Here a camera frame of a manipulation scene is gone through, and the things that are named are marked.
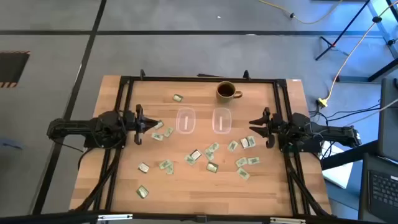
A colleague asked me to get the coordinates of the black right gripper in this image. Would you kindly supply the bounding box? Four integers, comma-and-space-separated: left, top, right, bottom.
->
249, 108, 292, 149

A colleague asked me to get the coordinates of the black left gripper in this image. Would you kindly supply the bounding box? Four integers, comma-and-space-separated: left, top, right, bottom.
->
126, 105, 159, 146

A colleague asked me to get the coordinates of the clear plastic container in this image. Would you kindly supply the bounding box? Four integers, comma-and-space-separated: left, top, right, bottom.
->
211, 107, 233, 135
175, 107, 197, 135

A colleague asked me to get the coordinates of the black desk edge bar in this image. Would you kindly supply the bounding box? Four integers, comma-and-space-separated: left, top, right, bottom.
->
320, 139, 379, 171

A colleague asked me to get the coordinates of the white box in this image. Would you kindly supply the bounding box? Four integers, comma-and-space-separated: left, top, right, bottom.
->
322, 141, 354, 190

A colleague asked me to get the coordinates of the black tripod stand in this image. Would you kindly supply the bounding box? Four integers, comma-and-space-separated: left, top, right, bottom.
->
315, 0, 398, 83

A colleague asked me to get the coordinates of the black gantry beam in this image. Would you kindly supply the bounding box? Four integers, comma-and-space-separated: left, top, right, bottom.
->
0, 210, 398, 224

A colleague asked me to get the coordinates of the black laptop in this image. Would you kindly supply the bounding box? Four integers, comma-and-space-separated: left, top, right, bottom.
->
358, 77, 398, 224

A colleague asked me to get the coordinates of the black floor hatch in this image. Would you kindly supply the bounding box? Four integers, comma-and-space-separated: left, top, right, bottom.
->
0, 50, 31, 89

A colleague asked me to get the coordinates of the black cable bundle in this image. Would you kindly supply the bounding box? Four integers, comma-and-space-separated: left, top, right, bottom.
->
309, 99, 382, 125

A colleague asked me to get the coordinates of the yellow power cable with plug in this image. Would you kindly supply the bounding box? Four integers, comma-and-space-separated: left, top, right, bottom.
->
317, 0, 398, 109

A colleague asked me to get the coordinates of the black aluminium table frame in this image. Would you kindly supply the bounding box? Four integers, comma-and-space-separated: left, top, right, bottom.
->
73, 68, 333, 218

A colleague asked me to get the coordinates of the silver metal bracket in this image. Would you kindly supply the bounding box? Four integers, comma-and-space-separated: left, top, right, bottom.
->
269, 217, 307, 224
97, 213, 134, 222

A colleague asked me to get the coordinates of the yellow floor cable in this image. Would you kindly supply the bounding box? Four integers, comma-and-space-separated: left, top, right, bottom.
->
257, 0, 343, 25

